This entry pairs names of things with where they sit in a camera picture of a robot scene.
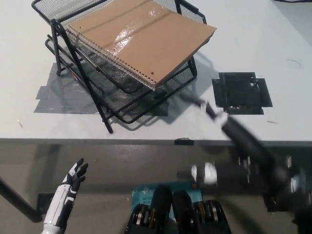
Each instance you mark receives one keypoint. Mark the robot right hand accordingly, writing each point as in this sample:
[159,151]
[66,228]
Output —
[253,156]

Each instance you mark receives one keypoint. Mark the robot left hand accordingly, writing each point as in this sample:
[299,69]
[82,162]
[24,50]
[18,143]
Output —
[62,200]

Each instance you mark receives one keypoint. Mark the brown spiral notebook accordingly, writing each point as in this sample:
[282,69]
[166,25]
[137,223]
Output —
[146,41]

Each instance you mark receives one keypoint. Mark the black mesh file tray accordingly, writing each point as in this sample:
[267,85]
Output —
[136,114]

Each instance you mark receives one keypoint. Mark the black table leg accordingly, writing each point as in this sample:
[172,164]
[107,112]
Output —
[17,203]

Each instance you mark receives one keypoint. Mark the black tape patch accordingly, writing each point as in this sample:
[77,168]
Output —
[241,92]

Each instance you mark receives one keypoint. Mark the teal cardboard box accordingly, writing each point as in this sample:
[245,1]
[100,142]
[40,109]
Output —
[142,195]

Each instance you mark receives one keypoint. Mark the grey tape patch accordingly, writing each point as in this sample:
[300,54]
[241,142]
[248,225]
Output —
[56,102]

